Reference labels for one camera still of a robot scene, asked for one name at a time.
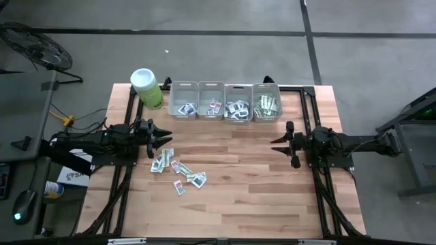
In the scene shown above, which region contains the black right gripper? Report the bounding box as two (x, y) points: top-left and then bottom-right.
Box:
(270, 131), (309, 170)

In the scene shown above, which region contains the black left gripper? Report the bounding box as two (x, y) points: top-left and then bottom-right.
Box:
(131, 118), (174, 159)

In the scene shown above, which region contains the green wipes canister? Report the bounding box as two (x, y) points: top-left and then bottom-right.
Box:
(129, 67), (165, 110)

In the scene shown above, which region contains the light grey plastic bin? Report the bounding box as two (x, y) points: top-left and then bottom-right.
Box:
(168, 80), (200, 121)
(223, 84), (254, 125)
(252, 83), (283, 123)
(197, 80), (226, 122)

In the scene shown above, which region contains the yellow power plug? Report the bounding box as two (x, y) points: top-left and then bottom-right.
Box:
(49, 108), (76, 127)

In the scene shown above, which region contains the white printed cardboard box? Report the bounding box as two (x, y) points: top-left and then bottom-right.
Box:
(56, 149), (95, 188)

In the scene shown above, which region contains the white yellow can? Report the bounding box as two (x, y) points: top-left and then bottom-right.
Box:
(44, 180), (65, 200)

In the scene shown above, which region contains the grey side desk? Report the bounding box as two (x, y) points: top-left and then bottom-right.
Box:
(0, 69), (59, 241)

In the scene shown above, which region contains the black metal cart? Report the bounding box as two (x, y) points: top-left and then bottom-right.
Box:
(376, 86), (436, 199)

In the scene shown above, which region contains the black floor fan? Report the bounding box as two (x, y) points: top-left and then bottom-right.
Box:
(0, 22), (84, 84)

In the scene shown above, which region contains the black computer mouse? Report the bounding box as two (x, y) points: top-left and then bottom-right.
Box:
(12, 189), (37, 226)

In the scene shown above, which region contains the black keyboard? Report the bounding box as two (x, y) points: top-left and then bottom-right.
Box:
(0, 163), (11, 201)

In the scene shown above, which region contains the silver metal bracket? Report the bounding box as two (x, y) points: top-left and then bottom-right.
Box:
(298, 239), (337, 245)
(107, 238), (147, 245)

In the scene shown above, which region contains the black desk bracket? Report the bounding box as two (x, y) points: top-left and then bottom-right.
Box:
(10, 135), (33, 152)

